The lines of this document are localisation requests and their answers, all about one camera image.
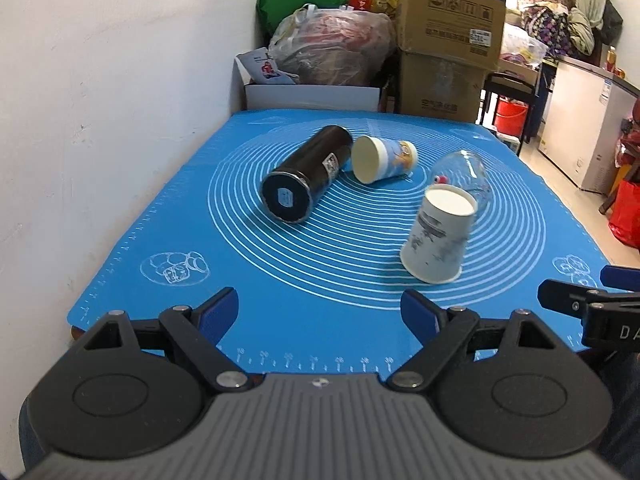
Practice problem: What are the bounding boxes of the white paper cup grey print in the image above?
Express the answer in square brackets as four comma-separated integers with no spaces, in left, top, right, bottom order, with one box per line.
[399,184,477,284]

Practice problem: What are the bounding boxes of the clear glass cup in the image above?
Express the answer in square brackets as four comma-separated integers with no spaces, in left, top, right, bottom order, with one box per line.
[430,150,491,214]

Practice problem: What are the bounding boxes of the cartoon printed paper cup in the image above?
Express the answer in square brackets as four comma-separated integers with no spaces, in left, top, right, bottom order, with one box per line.
[350,136,419,184]

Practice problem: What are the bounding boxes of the blue silicone baking mat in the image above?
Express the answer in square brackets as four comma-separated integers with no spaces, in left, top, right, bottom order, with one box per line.
[67,110,606,376]

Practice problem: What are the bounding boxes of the black cylindrical thermos bottle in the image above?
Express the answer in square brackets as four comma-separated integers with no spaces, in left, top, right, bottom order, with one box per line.
[260,125,354,223]

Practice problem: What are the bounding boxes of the white chest freezer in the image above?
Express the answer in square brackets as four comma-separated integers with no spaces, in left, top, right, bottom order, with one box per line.
[538,56,639,195]

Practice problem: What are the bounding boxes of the red plastic bucket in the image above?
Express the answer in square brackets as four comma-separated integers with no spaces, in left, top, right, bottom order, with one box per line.
[495,98,528,136]

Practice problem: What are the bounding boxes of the lower cardboard box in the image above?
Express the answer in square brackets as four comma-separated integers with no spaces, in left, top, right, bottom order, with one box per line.
[398,53,487,122]

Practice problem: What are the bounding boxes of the cardboard box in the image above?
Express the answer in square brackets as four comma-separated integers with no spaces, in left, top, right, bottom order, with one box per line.
[398,53,487,122]
[396,0,506,72]

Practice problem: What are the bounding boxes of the white open carton box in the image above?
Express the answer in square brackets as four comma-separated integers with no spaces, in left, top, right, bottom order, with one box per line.
[235,58,387,112]

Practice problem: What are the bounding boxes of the floral fabric bundle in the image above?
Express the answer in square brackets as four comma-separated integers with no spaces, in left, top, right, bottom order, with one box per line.
[522,6,576,60]

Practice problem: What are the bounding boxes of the white cartoon paper bag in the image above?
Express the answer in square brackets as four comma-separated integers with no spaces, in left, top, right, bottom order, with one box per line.
[236,47,298,84]

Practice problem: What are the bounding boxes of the clear plastic bag red contents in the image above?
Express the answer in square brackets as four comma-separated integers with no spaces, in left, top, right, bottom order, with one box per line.
[268,4,396,86]

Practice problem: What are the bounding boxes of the upper cardboard box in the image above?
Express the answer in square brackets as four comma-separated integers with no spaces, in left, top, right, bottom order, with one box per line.
[396,0,506,72]

